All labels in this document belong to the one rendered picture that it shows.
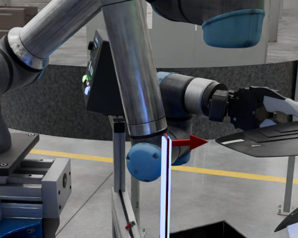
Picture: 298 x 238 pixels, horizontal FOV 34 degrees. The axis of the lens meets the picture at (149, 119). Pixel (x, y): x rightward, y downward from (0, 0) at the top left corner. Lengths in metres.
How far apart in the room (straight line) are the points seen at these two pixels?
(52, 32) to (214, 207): 2.23
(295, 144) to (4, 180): 0.63
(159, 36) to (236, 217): 4.31
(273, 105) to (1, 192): 0.60
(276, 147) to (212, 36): 0.19
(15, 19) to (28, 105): 4.71
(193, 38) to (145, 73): 5.98
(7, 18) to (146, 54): 6.62
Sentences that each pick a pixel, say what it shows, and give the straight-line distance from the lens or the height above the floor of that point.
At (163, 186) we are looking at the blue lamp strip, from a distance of 0.72.
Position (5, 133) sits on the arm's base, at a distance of 1.12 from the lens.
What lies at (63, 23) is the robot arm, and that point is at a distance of 1.07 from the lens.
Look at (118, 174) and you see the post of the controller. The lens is 1.29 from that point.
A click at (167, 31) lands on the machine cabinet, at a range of 6.91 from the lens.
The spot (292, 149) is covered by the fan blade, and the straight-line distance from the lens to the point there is 0.70.
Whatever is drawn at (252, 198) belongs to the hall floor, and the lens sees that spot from 3.30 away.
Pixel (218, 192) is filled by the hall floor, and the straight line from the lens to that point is 3.32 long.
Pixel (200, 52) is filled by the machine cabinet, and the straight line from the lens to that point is 6.85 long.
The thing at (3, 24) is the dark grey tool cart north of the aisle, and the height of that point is 0.67.
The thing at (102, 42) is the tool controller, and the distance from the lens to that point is 1.24.
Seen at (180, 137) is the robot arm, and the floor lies 1.10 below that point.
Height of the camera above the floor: 1.42
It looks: 17 degrees down
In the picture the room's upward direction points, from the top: 1 degrees clockwise
